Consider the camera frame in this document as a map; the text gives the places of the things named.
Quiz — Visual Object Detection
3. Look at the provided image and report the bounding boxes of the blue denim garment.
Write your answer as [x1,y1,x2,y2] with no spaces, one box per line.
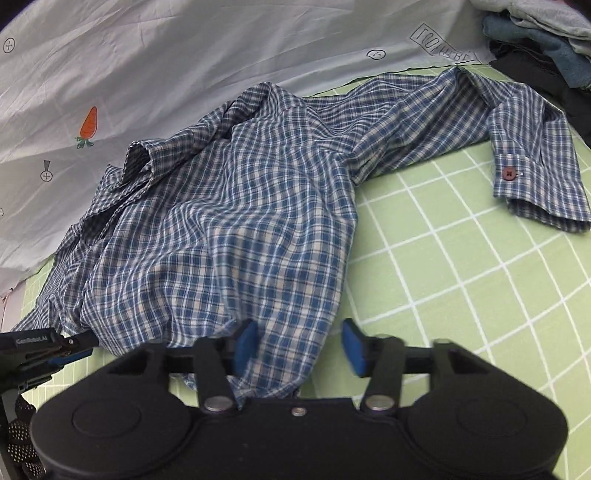
[482,13,591,89]

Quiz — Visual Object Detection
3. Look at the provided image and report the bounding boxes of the black garment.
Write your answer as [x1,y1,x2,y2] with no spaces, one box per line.
[488,41,591,149]

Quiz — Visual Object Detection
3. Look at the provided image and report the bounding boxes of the person's left hand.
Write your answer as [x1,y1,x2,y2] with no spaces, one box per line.
[4,393,48,480]

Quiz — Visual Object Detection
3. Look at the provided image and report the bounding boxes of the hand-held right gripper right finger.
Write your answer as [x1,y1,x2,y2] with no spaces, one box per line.
[341,318,505,415]

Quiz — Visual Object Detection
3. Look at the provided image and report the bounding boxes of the blue plaid shirt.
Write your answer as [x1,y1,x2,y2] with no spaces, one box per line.
[9,65,591,403]

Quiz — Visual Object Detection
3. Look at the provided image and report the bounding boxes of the white carrot print sheet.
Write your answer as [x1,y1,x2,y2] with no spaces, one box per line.
[0,0,502,296]

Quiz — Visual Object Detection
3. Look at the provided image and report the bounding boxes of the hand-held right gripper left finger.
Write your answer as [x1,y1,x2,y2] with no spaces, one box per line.
[108,318,260,416]

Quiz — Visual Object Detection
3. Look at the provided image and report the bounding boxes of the grey garment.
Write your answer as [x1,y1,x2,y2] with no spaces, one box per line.
[508,0,591,58]

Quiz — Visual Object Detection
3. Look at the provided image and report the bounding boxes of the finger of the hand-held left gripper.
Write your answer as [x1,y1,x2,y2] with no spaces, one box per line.
[52,332,100,366]

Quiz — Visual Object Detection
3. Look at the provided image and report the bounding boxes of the green checked bed sheet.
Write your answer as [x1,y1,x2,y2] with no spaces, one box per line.
[0,60,591,462]

